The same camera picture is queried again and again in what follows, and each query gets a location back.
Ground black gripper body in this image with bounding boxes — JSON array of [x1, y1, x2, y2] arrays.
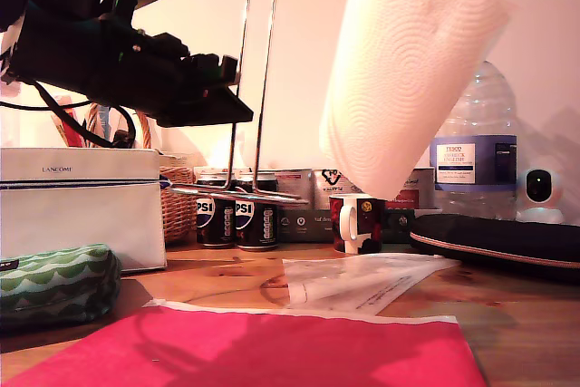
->
[[11, 11, 240, 117]]

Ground metallic paper towel stand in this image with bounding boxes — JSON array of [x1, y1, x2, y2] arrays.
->
[[169, 0, 311, 207]]

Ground white paper towel roll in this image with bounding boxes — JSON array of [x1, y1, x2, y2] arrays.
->
[[318, 0, 517, 201]]

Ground blue tube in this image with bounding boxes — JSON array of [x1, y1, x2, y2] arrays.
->
[[97, 103, 112, 140]]

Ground red pink carton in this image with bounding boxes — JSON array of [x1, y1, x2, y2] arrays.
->
[[47, 94, 90, 149]]

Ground wicker basket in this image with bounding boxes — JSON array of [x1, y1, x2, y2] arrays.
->
[[85, 101, 197, 246]]

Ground black Pepsi can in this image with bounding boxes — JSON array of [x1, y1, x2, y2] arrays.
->
[[194, 173, 237, 248], [234, 173, 280, 251]]

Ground white Lancome box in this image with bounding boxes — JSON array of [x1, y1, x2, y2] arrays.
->
[[0, 147, 168, 274]]

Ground green wave-patterned pouch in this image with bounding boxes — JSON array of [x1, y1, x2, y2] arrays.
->
[[0, 244, 123, 332]]

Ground clear plastic sleeve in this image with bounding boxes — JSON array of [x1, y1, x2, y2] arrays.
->
[[260, 251, 462, 316]]

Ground red paper mat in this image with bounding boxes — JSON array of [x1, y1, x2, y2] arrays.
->
[[0, 305, 488, 387]]

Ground large clear water bottle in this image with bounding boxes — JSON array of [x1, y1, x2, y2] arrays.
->
[[428, 60, 518, 220]]

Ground black case with pale trim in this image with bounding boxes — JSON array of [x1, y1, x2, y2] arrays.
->
[[409, 213, 580, 286]]

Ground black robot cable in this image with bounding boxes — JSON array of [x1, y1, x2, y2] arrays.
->
[[0, 101, 137, 149], [34, 81, 120, 146]]

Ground dark red white-handled mug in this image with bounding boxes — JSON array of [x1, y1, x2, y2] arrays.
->
[[328, 193, 386, 255]]

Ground small white round camera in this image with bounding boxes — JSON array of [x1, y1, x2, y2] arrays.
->
[[514, 167, 566, 225]]

